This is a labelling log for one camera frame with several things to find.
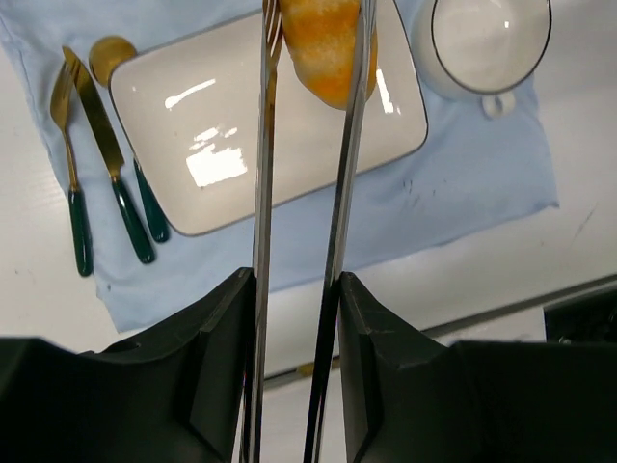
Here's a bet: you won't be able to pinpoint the gold fork green handle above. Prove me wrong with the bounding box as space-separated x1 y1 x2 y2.
49 62 94 277

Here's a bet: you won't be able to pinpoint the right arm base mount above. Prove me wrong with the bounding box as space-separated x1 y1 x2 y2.
545 298 616 343

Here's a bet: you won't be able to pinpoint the white bowl with handle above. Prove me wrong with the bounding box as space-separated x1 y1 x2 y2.
411 0 552 119

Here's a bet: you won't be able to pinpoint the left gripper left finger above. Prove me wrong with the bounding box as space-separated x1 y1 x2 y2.
1 267 255 462

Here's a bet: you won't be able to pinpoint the gold knife green handle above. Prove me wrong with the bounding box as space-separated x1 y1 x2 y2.
62 45 155 264

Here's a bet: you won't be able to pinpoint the white rectangular plate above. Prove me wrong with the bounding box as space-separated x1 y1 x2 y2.
109 1 428 235

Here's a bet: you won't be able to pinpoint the striped bread roll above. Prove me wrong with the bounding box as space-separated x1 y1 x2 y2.
280 0 360 111

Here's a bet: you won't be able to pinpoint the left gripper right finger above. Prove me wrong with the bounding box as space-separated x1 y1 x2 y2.
338 273 616 462

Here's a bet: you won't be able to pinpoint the gold spoon green handle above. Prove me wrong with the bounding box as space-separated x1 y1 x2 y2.
89 36 170 243

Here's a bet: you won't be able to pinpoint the metal serving tongs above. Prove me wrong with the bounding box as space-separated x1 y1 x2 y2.
240 1 376 462

